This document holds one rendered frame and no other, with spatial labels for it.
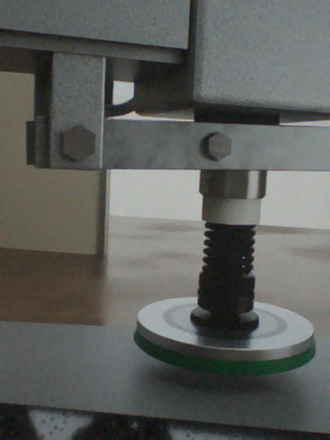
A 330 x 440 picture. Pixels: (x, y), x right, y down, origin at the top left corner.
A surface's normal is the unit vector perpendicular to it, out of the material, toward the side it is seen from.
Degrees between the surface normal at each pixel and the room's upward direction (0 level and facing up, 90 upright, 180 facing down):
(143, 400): 0
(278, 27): 90
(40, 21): 90
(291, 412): 0
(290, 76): 90
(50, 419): 45
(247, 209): 90
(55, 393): 0
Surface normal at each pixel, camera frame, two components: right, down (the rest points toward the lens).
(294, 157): 0.31, 0.13
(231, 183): -0.17, 0.11
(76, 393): 0.05, -0.99
